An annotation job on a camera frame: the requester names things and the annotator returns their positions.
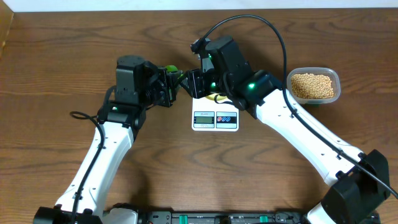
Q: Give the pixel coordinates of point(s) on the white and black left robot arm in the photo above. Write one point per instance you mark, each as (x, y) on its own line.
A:
(117, 126)

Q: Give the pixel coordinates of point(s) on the white digital kitchen scale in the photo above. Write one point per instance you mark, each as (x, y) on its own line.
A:
(215, 115)

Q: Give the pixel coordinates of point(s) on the clear container of soybeans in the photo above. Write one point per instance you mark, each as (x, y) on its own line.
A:
(314, 85)

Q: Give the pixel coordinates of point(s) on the yellow plastic bowl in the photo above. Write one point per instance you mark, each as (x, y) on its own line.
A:
(216, 97)

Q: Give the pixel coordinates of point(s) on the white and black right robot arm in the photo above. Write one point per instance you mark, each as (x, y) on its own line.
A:
(358, 182)

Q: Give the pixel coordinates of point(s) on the green plastic measuring scoop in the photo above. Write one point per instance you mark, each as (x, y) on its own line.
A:
(172, 70)

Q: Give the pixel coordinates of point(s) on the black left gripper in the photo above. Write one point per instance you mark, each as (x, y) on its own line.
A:
(167, 79)

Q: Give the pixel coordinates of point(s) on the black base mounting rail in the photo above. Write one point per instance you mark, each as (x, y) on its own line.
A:
(224, 217)

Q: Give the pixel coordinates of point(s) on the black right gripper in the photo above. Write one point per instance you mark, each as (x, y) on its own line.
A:
(196, 88)

